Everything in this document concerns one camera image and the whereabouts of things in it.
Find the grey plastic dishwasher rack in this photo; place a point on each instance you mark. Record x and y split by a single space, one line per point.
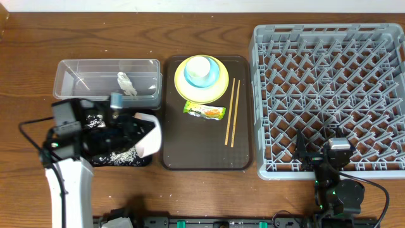
319 78

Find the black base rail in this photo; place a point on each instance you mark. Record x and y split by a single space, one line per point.
124 218

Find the right wooden chopstick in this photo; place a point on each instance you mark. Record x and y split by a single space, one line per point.
235 114

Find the white cup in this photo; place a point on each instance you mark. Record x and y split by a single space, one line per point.
197 67

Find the left wooden chopstick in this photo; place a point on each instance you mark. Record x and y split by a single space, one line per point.
229 113

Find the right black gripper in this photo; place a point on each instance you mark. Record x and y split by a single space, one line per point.
312 159

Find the clear plastic bin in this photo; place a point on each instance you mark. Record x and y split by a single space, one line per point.
96 79

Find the black waste tray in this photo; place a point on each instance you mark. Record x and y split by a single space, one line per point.
144 128

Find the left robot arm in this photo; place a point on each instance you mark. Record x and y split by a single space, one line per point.
69 176

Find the rice pile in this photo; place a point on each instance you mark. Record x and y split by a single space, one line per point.
114 158

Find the yellow plate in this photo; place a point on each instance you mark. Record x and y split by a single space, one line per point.
201 95

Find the white tissue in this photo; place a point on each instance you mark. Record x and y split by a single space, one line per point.
125 84

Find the dark brown serving tray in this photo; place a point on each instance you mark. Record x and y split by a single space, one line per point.
195 143

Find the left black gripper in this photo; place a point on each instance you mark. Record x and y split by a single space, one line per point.
124 125

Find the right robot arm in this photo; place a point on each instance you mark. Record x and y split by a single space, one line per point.
338 199

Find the wooden chopstick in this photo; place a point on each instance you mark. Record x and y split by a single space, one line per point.
229 113
235 114

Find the white bowl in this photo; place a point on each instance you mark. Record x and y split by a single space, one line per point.
152 141

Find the green orange snack wrapper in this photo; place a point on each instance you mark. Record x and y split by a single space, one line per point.
204 111

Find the light blue bowl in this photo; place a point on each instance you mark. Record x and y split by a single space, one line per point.
209 80

